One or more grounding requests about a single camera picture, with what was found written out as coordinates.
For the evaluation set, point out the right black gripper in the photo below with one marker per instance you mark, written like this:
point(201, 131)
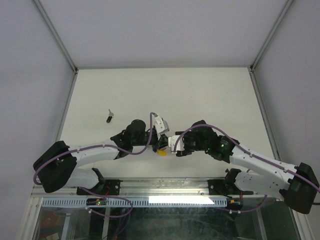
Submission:
point(186, 152)

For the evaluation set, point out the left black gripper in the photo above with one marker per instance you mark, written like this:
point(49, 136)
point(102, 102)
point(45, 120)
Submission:
point(162, 143)

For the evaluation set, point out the metal key holder red handle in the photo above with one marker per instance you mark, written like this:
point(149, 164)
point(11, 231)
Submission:
point(162, 153)

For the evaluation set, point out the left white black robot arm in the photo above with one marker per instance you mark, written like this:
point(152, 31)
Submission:
point(61, 167)

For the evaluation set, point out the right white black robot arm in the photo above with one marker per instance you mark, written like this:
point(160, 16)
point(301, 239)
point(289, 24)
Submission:
point(295, 185)

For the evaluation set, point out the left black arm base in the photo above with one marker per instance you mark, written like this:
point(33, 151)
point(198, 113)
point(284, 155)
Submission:
point(106, 187)

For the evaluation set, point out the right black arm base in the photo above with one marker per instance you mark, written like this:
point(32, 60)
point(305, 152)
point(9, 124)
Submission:
point(218, 187)

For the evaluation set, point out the black tagged key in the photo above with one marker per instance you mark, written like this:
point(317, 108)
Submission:
point(110, 116)

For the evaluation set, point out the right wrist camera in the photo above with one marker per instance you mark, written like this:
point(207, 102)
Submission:
point(176, 144)

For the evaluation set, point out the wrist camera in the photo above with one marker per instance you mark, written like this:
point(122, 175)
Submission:
point(176, 144)
point(161, 126)

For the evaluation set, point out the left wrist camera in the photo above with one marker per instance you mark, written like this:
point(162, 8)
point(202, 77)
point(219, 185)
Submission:
point(161, 126)

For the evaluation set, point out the aluminium mounting rail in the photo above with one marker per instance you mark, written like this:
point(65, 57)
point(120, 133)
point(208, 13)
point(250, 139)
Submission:
point(175, 186)

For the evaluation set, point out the grey slotted cable duct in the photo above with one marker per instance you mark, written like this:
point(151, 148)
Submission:
point(138, 202)

